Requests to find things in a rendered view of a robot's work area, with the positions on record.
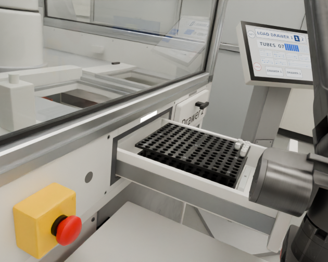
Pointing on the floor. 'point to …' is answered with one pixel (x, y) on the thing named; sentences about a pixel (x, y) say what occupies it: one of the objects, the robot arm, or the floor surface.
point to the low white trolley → (153, 241)
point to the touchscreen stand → (269, 112)
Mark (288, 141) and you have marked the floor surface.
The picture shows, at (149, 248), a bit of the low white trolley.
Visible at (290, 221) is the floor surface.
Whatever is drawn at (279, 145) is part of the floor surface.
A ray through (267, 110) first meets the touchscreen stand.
